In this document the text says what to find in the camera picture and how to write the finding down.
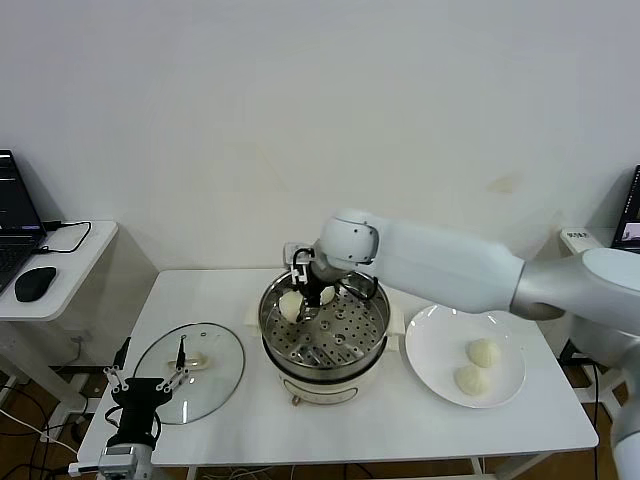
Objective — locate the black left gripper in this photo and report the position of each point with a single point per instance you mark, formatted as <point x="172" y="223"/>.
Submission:
<point x="140" y="400"/>

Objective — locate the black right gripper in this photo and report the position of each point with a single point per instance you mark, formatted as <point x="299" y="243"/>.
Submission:
<point x="306" y="272"/>

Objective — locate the white steamed baozi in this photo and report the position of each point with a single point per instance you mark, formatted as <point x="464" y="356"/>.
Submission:
<point x="327" y="296"/>
<point x="483" y="353"/>
<point x="471" y="380"/>
<point x="290" y="306"/>

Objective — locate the round glass pot lid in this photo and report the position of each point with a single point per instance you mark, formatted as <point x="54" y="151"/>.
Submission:
<point x="220" y="370"/>

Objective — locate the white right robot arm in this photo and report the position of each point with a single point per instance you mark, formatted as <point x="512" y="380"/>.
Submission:
<point x="450" y="270"/>

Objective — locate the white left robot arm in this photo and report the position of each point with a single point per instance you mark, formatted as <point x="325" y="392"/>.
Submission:
<point x="127" y="474"/>

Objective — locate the stainless steel steamer basket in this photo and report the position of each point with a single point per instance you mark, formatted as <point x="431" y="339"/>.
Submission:
<point x="340" y="345"/>

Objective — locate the white electric cooking pot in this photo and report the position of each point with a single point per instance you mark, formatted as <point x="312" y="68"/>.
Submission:
<point x="320" y="389"/>

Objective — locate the white side table with mouse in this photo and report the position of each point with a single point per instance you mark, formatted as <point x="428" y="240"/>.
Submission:
<point x="75" y="287"/>

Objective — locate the white round plate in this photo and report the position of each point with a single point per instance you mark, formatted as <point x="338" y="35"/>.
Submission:
<point x="435" y="350"/>

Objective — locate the black computer mouse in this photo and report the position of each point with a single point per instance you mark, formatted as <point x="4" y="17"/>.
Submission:
<point x="35" y="284"/>

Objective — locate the black laptop with dark screen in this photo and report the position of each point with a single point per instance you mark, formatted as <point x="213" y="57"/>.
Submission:
<point x="14" y="200"/>

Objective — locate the black laptop with image windows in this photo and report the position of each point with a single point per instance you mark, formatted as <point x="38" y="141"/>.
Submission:
<point x="631" y="210"/>

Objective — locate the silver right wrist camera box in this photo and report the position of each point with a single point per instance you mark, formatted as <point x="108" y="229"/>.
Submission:
<point x="295" y="252"/>

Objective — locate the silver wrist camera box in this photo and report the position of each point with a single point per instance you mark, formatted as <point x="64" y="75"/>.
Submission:
<point x="125" y="454"/>
<point x="295" y="252"/>

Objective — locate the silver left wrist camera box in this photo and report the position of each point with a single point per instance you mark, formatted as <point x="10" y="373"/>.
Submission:
<point x="125" y="454"/>

